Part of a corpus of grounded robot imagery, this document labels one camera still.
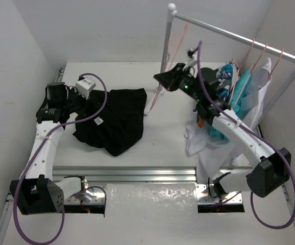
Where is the white shirt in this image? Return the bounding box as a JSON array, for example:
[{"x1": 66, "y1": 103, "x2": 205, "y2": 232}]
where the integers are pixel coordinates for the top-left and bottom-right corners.
[{"x1": 185, "y1": 58, "x2": 272, "y2": 183}]

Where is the aluminium rail frame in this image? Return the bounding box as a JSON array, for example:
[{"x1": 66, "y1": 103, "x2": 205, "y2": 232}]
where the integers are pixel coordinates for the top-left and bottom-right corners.
[{"x1": 0, "y1": 63, "x2": 295, "y2": 245}]

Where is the teal shirt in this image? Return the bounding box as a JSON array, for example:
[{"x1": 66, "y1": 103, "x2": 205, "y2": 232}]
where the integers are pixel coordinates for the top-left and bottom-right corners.
[{"x1": 208, "y1": 67, "x2": 254, "y2": 141}]

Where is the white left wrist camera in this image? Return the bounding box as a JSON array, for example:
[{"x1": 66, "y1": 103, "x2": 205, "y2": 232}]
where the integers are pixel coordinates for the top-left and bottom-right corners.
[{"x1": 75, "y1": 78, "x2": 96, "y2": 99}]

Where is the black shirt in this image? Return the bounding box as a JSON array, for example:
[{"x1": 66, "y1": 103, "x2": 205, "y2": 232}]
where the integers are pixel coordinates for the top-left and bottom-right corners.
[{"x1": 73, "y1": 88, "x2": 147, "y2": 157}]

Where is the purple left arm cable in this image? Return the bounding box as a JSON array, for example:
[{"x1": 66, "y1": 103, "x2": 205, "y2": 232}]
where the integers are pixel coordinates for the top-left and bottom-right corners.
[{"x1": 12, "y1": 73, "x2": 109, "y2": 244}]

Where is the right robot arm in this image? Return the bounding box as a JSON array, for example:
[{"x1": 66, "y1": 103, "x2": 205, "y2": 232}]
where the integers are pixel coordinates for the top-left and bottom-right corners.
[{"x1": 154, "y1": 63, "x2": 291, "y2": 198}]

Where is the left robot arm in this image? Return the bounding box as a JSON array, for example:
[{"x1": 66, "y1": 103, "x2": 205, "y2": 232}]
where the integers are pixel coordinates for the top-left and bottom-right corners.
[{"x1": 10, "y1": 82, "x2": 84, "y2": 215}]

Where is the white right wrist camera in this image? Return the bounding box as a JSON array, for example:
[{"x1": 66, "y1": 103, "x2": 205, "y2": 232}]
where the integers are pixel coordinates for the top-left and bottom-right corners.
[{"x1": 185, "y1": 48, "x2": 198, "y2": 68}]

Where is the white clothes rack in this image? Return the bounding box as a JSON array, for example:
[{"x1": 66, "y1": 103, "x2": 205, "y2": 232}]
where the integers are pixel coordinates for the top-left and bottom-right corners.
[{"x1": 143, "y1": 2, "x2": 295, "y2": 123}]

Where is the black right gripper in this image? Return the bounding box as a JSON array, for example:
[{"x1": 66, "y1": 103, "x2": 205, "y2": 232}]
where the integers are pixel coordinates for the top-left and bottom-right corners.
[{"x1": 155, "y1": 62, "x2": 204, "y2": 102}]

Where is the colourful patterned shirt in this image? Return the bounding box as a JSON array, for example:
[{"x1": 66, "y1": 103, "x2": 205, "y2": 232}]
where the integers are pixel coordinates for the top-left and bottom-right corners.
[{"x1": 216, "y1": 60, "x2": 240, "y2": 103}]

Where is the pink wire hanger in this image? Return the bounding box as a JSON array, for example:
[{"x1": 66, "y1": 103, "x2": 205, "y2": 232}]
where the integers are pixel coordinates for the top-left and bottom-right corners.
[
  {"x1": 267, "y1": 49, "x2": 284, "y2": 82},
  {"x1": 230, "y1": 43, "x2": 268, "y2": 109},
  {"x1": 148, "y1": 23, "x2": 190, "y2": 110},
  {"x1": 228, "y1": 38, "x2": 255, "y2": 104}
]

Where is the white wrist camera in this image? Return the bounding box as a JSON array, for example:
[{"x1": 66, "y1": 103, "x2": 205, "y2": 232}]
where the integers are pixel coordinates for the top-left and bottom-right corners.
[
  {"x1": 75, "y1": 78, "x2": 96, "y2": 99},
  {"x1": 185, "y1": 48, "x2": 198, "y2": 68}
]

